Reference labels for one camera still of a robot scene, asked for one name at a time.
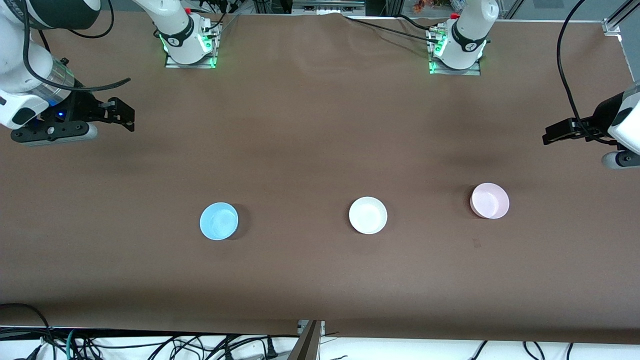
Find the pink bowl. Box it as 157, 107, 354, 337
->
470, 182, 510, 220

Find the blue bowl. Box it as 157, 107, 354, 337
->
199, 202, 240, 241

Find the white bowl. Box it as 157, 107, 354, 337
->
348, 196, 388, 235

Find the brown table cover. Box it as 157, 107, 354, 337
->
0, 10, 640, 346

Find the grey power strip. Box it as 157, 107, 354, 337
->
292, 0, 366, 16

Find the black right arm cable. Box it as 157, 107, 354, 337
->
19, 0, 132, 94

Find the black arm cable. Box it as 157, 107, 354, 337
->
555, 0, 621, 146
19, 0, 132, 94

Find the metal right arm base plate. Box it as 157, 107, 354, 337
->
164, 20, 218, 69

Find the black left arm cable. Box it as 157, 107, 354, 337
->
555, 0, 621, 146

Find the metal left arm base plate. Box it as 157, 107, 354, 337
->
428, 27, 482, 76

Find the aluminium frame corner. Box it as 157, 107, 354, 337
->
602, 0, 640, 37

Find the black cable across table cover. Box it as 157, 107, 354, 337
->
342, 15, 442, 42

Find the thick black floor cable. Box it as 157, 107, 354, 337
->
0, 302, 53, 351

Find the aluminium profile post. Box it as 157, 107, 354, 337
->
287, 320, 326, 360

